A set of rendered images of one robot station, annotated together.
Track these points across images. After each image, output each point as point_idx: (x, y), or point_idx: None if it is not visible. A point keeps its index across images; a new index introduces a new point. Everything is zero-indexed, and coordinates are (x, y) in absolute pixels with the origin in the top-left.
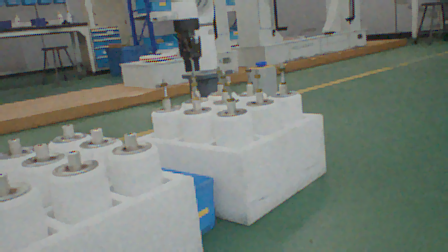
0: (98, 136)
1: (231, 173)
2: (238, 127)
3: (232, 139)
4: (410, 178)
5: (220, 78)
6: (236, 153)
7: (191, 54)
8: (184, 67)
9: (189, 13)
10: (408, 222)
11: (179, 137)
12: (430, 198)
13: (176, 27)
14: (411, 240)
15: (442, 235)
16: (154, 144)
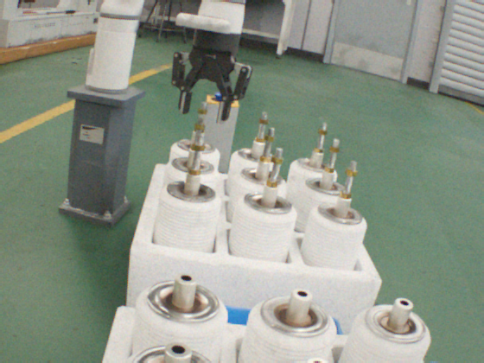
0: (308, 307)
1: (353, 307)
2: (361, 239)
3: (351, 257)
4: (393, 262)
5: (268, 140)
6: (375, 281)
7: (226, 92)
8: (181, 105)
9: (240, 26)
10: (451, 316)
11: (220, 245)
12: (432, 285)
13: (213, 42)
14: (472, 334)
15: (479, 323)
16: (191, 263)
